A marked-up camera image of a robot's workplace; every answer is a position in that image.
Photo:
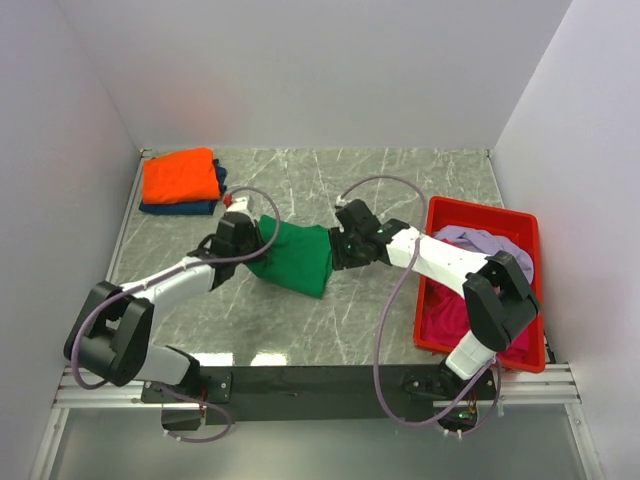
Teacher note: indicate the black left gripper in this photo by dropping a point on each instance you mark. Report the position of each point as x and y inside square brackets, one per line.
[254, 231]

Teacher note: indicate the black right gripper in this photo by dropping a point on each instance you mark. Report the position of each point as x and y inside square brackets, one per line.
[341, 259]

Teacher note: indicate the green t shirt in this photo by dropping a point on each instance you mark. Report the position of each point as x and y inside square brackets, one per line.
[300, 260]

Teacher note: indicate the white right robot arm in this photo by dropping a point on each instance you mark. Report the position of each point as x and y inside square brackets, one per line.
[499, 300]

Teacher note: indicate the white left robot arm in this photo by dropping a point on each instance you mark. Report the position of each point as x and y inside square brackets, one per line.
[110, 342]

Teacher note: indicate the folded navy blue t shirt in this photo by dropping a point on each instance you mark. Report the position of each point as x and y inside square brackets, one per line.
[201, 207]

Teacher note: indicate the folded orange t shirt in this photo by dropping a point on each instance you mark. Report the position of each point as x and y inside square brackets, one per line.
[183, 176]

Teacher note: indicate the red plastic bin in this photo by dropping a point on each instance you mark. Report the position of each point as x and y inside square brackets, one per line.
[520, 228]

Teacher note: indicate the magenta t shirt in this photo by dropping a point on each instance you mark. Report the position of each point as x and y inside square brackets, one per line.
[442, 320]

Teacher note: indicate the lavender t shirt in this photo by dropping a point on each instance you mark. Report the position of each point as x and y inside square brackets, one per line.
[481, 241]

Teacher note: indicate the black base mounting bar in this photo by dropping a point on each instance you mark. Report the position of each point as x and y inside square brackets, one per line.
[300, 393]

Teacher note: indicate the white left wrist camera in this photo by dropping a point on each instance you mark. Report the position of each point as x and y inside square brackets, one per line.
[239, 204]

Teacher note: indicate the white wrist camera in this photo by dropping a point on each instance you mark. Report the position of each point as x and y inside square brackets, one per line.
[341, 201]
[239, 204]

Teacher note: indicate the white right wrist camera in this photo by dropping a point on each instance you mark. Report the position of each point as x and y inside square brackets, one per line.
[341, 201]

